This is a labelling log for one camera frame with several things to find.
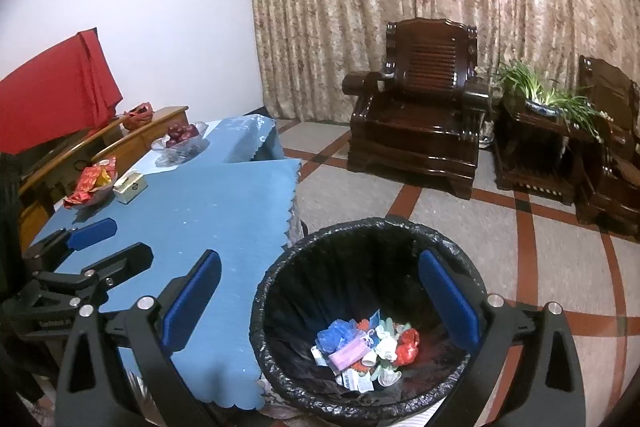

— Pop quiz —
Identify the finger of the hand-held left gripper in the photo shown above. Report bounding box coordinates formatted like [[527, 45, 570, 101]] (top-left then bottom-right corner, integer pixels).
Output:
[[32, 243, 153, 308], [22, 217, 119, 275]]

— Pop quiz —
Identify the trash bin with black bag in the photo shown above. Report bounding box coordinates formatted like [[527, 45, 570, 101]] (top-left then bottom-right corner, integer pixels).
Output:
[[249, 217, 488, 427]]

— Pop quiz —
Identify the wooden cabinet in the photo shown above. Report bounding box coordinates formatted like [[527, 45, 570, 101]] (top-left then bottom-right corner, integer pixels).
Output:
[[17, 106, 190, 253]]

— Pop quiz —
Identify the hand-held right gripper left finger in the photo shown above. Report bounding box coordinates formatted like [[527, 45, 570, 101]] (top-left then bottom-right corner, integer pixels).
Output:
[[54, 249, 223, 427]]

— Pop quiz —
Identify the potted green plant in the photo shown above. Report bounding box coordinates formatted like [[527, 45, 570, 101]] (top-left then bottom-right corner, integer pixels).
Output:
[[492, 59, 613, 142]]

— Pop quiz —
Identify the red plastic wrapper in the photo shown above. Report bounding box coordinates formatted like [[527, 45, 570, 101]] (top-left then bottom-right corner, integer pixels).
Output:
[[395, 328, 421, 365]]

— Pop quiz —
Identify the television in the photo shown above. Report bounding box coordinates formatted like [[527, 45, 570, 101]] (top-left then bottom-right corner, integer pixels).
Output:
[[20, 132, 96, 180]]

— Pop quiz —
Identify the patterned beige curtain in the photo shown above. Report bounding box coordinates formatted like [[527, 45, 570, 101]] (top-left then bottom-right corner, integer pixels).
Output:
[[239, 0, 640, 138]]

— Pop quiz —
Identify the red cloth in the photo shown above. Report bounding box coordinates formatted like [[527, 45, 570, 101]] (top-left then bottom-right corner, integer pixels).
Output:
[[0, 28, 124, 155]]

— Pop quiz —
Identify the red snack packet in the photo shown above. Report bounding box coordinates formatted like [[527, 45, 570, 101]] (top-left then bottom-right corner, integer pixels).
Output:
[[63, 157, 117, 210]]

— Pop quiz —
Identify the dark wooden side table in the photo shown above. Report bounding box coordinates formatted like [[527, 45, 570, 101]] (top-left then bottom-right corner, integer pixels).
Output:
[[492, 99, 598, 206]]

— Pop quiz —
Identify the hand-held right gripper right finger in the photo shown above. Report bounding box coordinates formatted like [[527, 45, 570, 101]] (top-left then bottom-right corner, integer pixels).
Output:
[[417, 249, 586, 427]]

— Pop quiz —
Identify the pink plastic bag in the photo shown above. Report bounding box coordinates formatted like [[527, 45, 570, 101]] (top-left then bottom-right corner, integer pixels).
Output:
[[327, 337, 376, 370]]

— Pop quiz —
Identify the glass fruit bowl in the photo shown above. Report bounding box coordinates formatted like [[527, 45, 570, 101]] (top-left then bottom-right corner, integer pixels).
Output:
[[151, 122, 210, 166]]

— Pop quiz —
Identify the dark wooden armchair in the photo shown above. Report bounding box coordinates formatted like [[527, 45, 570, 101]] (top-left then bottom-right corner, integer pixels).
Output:
[[575, 55, 640, 238], [342, 18, 493, 200]]

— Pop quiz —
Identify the beige tissue box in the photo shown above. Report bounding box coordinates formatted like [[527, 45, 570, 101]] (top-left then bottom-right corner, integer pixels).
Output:
[[112, 173, 148, 204]]

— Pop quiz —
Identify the clear plastic cup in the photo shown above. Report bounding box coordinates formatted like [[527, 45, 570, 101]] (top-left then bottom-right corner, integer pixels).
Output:
[[377, 366, 402, 388]]

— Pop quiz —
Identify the dark blue tablecloth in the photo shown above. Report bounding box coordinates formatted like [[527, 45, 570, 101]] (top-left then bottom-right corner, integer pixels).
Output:
[[27, 158, 303, 410]]

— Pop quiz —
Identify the light blue tablecloth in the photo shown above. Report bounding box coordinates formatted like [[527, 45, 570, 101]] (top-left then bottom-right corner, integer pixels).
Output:
[[132, 116, 286, 165]]

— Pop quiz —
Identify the red basket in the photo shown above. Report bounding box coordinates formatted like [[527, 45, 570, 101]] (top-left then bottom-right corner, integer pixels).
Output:
[[122, 102, 154, 131]]

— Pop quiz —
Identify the white tissue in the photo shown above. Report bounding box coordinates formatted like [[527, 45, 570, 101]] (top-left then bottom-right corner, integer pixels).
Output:
[[374, 337, 399, 364]]

